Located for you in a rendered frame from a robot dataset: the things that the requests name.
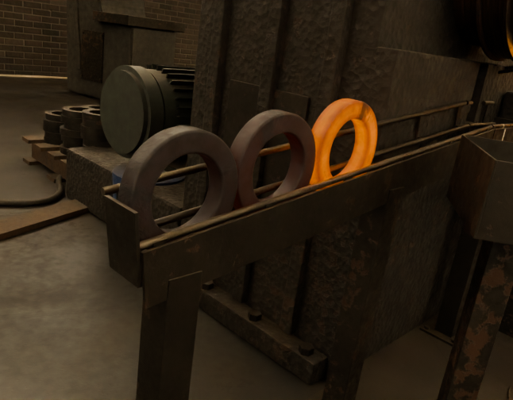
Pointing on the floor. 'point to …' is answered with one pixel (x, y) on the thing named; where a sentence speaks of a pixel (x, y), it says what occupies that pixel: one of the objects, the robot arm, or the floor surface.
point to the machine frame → (428, 291)
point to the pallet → (65, 137)
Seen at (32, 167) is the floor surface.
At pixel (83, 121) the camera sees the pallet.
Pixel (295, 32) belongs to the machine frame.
